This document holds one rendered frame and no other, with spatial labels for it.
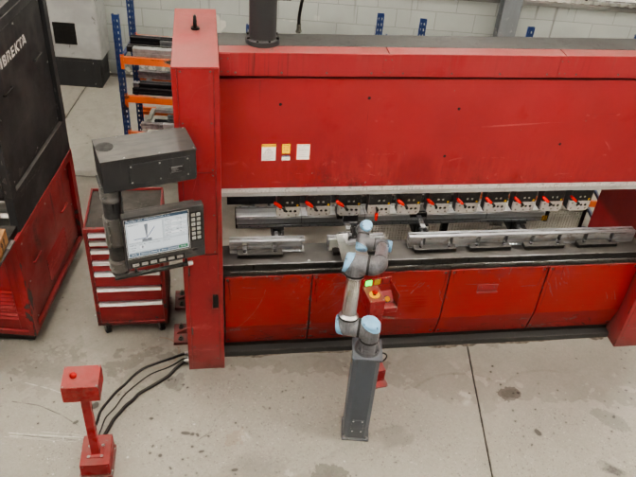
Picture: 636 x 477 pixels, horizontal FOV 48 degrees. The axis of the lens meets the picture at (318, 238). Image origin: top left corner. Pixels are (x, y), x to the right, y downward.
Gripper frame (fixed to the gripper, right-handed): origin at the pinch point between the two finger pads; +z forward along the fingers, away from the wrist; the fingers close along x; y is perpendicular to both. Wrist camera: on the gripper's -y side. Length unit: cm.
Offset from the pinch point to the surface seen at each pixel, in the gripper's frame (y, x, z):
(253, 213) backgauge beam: 31, 59, 35
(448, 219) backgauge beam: 16, -81, 28
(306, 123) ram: 62, 35, -53
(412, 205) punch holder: 18.0, -39.6, -11.4
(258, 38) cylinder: 100, 63, -84
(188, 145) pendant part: 41, 106, -81
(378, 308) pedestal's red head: -45.3, -11.9, 4.2
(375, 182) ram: 31.9, -12.5, -23.6
